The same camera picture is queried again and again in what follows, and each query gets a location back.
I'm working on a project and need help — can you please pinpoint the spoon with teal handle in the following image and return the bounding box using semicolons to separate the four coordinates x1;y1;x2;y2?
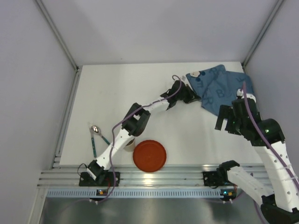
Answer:
91;125;110;145

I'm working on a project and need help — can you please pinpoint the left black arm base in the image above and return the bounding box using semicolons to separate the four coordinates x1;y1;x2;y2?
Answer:
79;171;121;187

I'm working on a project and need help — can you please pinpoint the purple cable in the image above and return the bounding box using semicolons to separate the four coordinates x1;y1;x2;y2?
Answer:
233;81;299;224
70;74;183;206

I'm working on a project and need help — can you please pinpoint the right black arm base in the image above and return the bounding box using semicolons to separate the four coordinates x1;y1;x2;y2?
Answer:
202;171;234;189

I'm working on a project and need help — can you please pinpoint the fork with teal handle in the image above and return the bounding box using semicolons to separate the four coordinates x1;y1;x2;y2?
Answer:
88;122;97;158

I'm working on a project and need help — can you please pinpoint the beige cup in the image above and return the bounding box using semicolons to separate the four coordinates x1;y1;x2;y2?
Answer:
124;139;135;152

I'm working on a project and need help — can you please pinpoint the blue letter placemat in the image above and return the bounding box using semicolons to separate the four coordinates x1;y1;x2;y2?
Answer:
186;64;254;116

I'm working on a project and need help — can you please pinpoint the slotted cable duct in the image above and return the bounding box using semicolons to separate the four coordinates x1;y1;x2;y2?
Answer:
47;188;235;198

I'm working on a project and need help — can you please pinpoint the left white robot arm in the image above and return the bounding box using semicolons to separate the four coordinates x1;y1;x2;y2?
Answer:
86;80;201;185

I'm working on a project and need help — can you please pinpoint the aluminium mounting rail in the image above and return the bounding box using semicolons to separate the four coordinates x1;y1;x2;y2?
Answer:
37;164;274;189

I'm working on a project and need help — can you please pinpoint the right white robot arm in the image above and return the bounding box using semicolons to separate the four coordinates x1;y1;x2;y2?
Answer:
215;97;299;224

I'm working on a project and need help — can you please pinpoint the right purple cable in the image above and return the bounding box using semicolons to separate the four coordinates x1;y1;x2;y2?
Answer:
233;81;299;224

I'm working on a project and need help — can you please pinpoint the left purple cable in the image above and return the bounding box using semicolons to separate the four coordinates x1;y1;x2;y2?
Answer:
70;74;183;206

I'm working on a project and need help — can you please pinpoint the red round plate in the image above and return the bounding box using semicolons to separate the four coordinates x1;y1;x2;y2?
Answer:
133;140;167;173

